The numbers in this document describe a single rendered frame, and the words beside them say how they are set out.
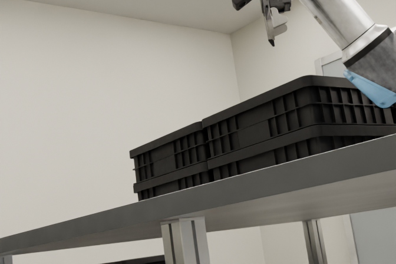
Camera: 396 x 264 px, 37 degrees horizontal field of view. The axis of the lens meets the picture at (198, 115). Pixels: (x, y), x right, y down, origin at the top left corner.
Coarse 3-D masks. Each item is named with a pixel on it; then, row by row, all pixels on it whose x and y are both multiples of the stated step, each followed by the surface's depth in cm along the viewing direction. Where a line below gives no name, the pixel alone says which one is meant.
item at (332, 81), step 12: (288, 84) 130; (300, 84) 127; (312, 84) 126; (324, 84) 128; (336, 84) 131; (348, 84) 133; (264, 96) 136; (276, 96) 133; (228, 108) 147; (240, 108) 143; (204, 120) 155; (216, 120) 151
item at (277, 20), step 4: (272, 8) 163; (276, 8) 163; (272, 12) 162; (276, 12) 162; (272, 16) 162; (276, 16) 162; (280, 16) 162; (284, 16) 162; (268, 20) 161; (272, 20) 161; (276, 20) 161; (280, 20) 161; (284, 20) 161; (268, 24) 161; (272, 24) 161; (276, 24) 161; (280, 24) 161; (268, 28) 161; (272, 28) 161; (268, 32) 161; (272, 32) 161; (272, 36) 161
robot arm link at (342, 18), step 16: (304, 0) 121; (320, 0) 119; (336, 0) 119; (352, 0) 120; (320, 16) 121; (336, 16) 119; (352, 16) 118; (368, 16) 120; (336, 32) 120; (352, 32) 119; (368, 32) 118; (384, 32) 118; (352, 48) 119; (368, 48) 117; (384, 48) 117; (352, 64) 120; (368, 64) 118; (384, 64) 117; (352, 80) 120; (368, 80) 118; (384, 80) 117; (368, 96) 119; (384, 96) 118
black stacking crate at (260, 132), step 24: (288, 96) 131; (312, 96) 127; (336, 96) 131; (360, 96) 136; (240, 120) 145; (264, 120) 137; (288, 120) 131; (312, 120) 126; (336, 120) 129; (360, 120) 134; (384, 120) 138; (216, 144) 152; (240, 144) 143
